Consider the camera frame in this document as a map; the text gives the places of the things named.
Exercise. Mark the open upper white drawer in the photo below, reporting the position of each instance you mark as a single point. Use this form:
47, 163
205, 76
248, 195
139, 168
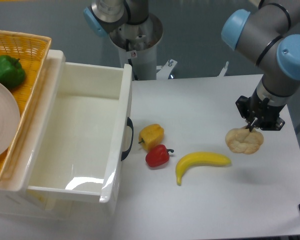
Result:
79, 158

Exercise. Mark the white drawer cabinet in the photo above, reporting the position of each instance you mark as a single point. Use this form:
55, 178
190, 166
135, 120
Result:
15, 197

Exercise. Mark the orange woven basket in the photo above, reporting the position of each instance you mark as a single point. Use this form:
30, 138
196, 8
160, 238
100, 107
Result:
32, 50

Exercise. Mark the black drawer handle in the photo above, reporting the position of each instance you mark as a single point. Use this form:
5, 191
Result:
129, 138

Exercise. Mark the yellow banana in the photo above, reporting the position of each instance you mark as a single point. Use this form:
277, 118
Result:
200, 158

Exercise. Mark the white plate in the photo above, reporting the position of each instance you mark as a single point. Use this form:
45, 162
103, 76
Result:
9, 118

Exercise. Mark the round bread roll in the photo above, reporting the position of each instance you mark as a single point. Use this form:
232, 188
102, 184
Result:
244, 141

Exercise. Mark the yellow bell pepper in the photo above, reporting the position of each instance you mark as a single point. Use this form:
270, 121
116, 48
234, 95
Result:
151, 136

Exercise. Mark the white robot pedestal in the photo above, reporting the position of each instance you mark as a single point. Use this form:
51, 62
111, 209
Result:
137, 46

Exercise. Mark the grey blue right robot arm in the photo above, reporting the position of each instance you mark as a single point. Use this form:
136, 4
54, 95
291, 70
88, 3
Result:
262, 38

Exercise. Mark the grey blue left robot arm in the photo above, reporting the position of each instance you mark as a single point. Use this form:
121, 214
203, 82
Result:
105, 16

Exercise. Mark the green bell pepper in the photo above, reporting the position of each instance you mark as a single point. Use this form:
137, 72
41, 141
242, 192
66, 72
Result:
12, 73

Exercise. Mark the red bell pepper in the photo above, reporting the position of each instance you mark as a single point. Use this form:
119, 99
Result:
158, 156

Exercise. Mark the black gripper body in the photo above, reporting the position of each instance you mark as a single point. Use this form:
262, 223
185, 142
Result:
253, 108

